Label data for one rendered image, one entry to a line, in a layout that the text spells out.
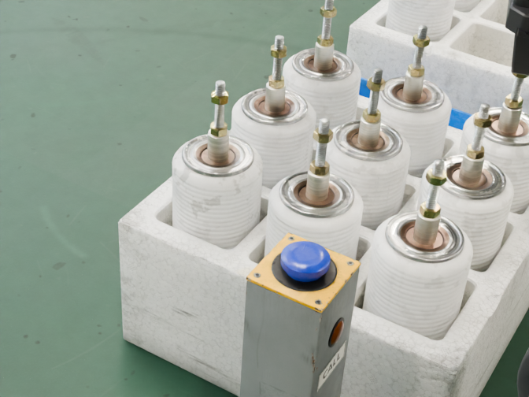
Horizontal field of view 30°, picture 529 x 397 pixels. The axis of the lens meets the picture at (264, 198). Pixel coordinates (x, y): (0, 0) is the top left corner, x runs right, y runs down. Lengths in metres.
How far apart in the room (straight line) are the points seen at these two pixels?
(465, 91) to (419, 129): 0.30
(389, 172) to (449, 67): 0.40
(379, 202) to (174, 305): 0.25
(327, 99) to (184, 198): 0.25
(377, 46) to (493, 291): 0.55
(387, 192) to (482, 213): 0.11
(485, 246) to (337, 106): 0.27
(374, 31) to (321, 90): 0.30
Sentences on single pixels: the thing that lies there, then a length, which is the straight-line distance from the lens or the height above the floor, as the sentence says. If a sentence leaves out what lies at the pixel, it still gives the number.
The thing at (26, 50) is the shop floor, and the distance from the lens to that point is 1.76.
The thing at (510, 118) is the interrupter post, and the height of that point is 0.27.
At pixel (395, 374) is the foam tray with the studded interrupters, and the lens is 0.97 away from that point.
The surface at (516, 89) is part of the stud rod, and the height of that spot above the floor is 0.30.
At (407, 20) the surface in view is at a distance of 1.46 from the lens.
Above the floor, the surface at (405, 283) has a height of 0.23.
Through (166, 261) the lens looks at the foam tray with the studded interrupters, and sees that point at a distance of 1.05.
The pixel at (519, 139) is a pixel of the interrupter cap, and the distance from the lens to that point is 1.13.
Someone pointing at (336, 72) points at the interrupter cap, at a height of 0.25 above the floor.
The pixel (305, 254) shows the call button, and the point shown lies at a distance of 0.80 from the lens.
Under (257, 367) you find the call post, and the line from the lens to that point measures 0.86.
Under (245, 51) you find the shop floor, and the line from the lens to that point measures 1.75.
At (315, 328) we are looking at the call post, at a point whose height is 0.29.
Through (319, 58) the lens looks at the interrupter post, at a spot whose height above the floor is 0.27.
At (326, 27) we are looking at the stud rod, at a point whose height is 0.30.
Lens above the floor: 0.84
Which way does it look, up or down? 37 degrees down
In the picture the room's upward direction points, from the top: 4 degrees clockwise
